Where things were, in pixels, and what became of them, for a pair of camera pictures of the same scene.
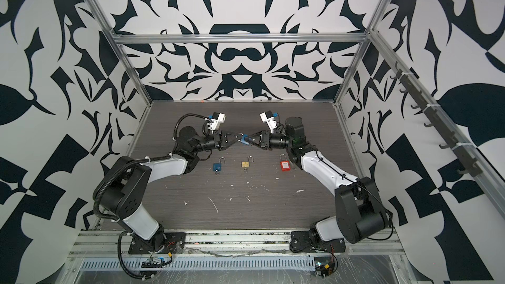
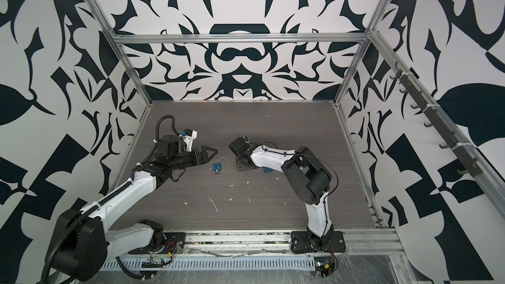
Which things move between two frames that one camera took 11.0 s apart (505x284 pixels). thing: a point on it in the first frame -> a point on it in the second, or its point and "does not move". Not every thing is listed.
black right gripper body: [267, 142] -> [240, 166]
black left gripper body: [217, 141] -> [198, 161]
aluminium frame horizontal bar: [242, 38] does not move
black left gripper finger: [231, 135] -> [207, 148]
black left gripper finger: [233, 144] -> [208, 158]
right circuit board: [324, 265] does not move
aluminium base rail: [233, 243] does not move
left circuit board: [152, 262] does not move
